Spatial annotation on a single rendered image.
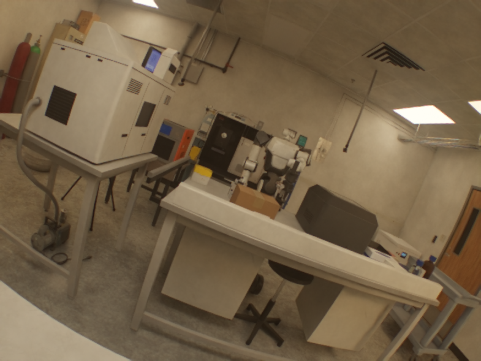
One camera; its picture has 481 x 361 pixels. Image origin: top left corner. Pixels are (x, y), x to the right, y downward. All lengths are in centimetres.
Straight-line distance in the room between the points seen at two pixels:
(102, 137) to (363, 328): 210
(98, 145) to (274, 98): 359
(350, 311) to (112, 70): 204
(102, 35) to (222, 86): 332
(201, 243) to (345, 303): 106
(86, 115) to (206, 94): 337
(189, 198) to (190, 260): 54
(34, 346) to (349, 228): 163
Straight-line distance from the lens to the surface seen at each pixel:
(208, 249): 162
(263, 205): 135
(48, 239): 214
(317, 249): 134
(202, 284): 174
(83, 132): 142
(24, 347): 51
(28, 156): 368
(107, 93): 136
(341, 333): 214
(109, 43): 146
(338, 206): 167
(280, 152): 232
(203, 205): 123
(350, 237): 176
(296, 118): 459
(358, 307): 203
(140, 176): 215
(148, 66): 185
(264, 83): 460
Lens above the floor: 131
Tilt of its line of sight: 9 degrees down
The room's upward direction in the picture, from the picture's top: 24 degrees clockwise
